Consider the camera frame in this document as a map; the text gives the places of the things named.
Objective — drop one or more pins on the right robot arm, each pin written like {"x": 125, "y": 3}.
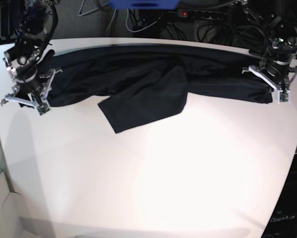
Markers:
{"x": 25, "y": 61}

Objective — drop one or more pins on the blue plastic bin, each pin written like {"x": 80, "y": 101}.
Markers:
{"x": 144, "y": 4}

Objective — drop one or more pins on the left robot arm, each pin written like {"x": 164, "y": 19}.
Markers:
{"x": 266, "y": 29}

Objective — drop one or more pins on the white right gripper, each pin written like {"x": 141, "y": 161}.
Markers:
{"x": 33, "y": 95}

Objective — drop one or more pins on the white power strip red switch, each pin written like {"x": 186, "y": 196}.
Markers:
{"x": 200, "y": 14}

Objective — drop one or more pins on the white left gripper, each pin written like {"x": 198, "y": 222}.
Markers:
{"x": 278, "y": 80}

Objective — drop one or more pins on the black adapters on floor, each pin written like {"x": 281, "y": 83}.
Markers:
{"x": 10, "y": 12}

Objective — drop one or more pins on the dark navy T-shirt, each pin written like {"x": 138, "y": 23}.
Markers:
{"x": 143, "y": 84}

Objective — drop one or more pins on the black OpenArm computer case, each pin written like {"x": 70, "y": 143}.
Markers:
{"x": 283, "y": 222}

